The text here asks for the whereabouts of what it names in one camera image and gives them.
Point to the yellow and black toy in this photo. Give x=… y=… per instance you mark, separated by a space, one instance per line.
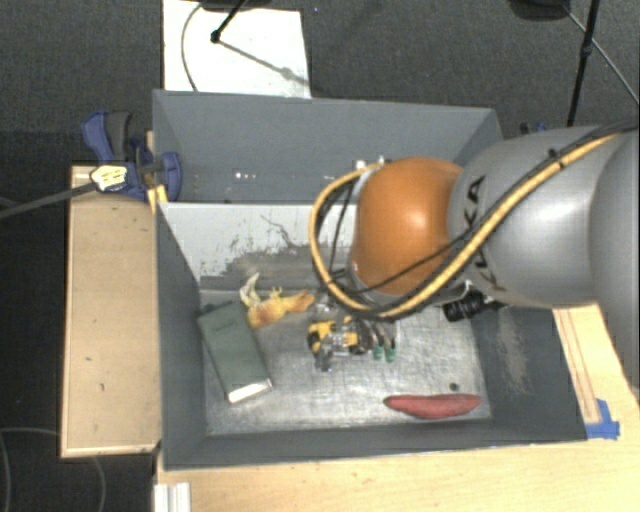
x=318 y=336

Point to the grey metal bin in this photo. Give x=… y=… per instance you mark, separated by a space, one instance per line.
x=350 y=390

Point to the pale wood board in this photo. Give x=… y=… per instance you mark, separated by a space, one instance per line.
x=112 y=325

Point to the red-brown sweet potato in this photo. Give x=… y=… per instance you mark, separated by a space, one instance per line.
x=432 y=405

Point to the black cylinder on white bracket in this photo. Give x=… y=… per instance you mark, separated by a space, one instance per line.
x=462 y=307

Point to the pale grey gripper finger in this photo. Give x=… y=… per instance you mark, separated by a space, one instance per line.
x=324 y=361

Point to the dark green flat block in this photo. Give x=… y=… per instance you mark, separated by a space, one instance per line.
x=232 y=350

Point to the yellow toy animal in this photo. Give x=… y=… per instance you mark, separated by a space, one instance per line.
x=272 y=310

